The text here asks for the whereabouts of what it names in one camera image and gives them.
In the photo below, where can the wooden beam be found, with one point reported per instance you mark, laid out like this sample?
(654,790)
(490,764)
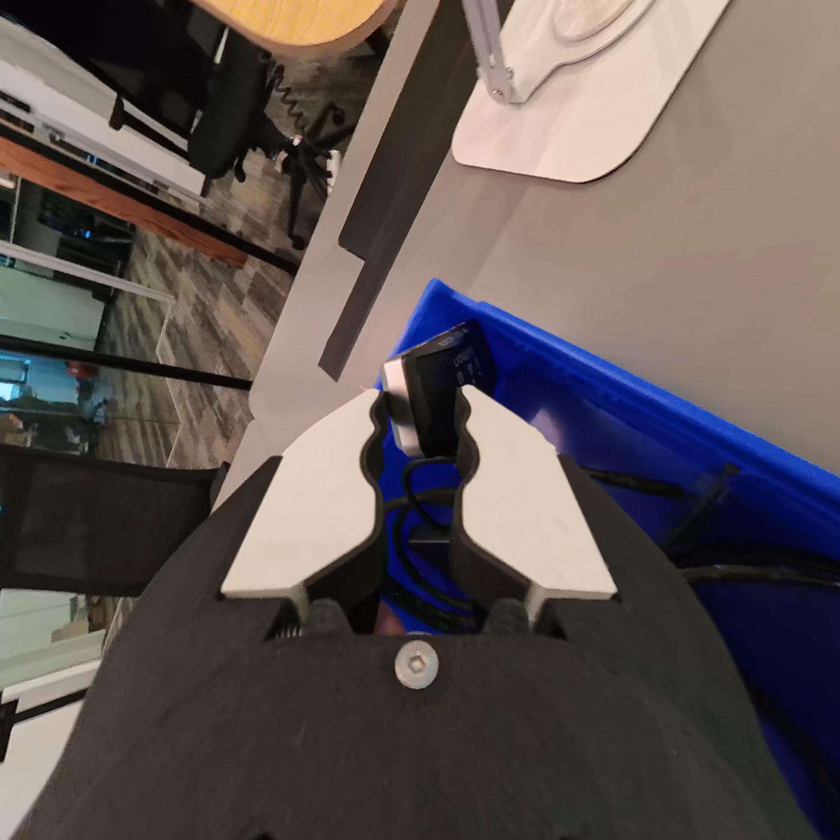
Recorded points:
(131,203)

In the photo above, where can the blue plastic bin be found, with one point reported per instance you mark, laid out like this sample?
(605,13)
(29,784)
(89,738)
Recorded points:
(656,426)

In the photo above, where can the black mesh chair back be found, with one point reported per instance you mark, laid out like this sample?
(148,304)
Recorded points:
(98,518)

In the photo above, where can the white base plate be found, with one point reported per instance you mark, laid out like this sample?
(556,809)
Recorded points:
(590,131)

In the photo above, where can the black tripod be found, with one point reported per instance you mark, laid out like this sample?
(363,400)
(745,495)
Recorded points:
(305,157)

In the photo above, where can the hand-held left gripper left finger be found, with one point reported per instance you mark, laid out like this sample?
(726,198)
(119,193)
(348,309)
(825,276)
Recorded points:
(315,512)

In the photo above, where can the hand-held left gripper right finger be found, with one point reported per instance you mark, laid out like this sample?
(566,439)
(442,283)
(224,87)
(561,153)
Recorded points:
(525,518)

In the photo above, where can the black office chair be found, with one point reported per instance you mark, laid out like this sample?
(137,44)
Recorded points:
(229,124)

